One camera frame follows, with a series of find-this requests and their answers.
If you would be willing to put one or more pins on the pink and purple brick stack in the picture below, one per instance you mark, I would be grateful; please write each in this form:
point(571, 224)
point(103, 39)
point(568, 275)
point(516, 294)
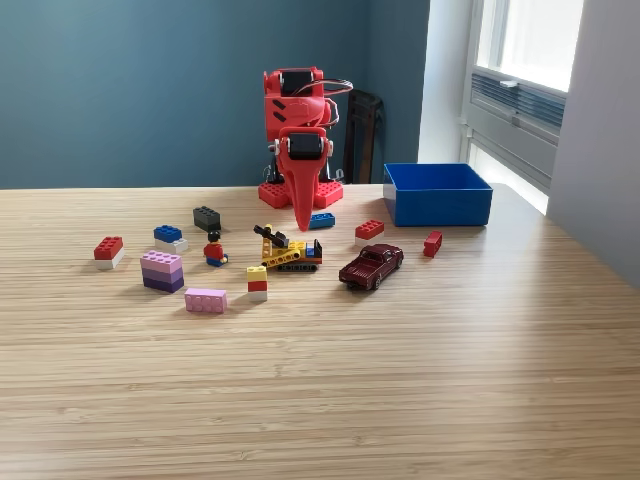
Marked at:
point(162, 272)

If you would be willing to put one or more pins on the red and white brick stack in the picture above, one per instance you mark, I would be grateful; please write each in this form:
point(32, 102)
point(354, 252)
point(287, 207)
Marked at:
point(109, 252)
point(369, 231)

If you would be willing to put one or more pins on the dark red toy car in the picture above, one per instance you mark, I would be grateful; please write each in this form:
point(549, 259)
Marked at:
point(370, 267)

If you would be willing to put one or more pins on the pink building brick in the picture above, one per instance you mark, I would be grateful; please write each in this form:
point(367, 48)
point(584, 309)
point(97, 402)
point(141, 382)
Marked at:
point(205, 301)

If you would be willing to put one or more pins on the flat blue building brick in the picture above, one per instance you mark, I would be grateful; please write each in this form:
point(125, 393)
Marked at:
point(324, 221)

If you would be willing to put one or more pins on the small red building brick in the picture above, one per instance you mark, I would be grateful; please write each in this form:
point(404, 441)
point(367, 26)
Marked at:
point(432, 244)

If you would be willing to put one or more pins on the black building brick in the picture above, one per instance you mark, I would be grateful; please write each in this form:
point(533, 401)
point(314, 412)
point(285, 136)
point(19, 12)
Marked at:
point(206, 219)

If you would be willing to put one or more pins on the blue plastic bin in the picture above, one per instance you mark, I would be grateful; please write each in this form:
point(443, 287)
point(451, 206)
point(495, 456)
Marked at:
point(440, 210)

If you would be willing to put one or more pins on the small yellow toy digger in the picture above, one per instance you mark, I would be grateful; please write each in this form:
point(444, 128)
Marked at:
point(290, 255)

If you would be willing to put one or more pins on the black chair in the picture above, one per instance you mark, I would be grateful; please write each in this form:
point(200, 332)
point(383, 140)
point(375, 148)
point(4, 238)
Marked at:
point(362, 130)

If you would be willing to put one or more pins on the grey window vent grille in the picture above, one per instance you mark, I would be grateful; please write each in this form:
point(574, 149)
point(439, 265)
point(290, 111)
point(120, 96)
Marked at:
point(530, 102)

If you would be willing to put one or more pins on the yellow red white brick stack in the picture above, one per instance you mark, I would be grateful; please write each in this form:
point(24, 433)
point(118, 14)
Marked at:
point(257, 285)

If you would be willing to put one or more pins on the toy figure red shirt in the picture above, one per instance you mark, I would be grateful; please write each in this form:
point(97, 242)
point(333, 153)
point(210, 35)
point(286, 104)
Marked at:
point(215, 252)

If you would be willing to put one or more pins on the blue and white brick stack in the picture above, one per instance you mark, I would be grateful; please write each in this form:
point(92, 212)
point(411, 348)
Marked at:
point(170, 237)

